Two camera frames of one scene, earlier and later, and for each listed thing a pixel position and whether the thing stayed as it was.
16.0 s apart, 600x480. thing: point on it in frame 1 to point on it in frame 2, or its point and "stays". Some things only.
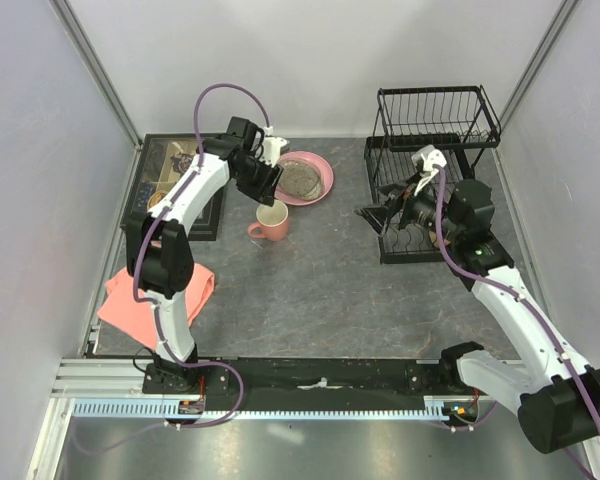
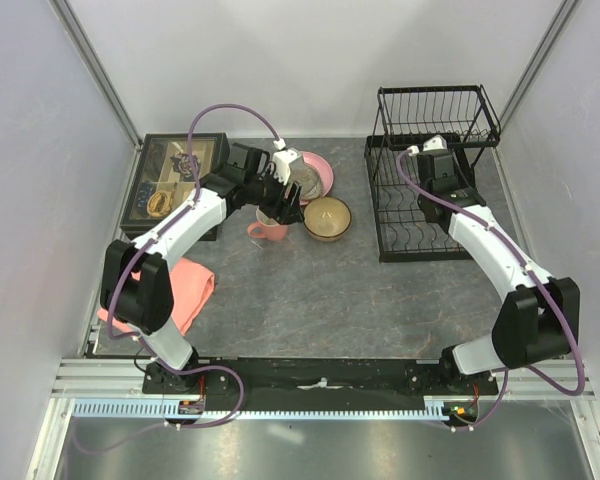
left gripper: [264, 192] to [283, 209]
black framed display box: [159, 156] stays
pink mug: [272, 220] stays
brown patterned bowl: [433, 237] to [327, 219]
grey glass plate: [301, 179] stays
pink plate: [325, 170] stays
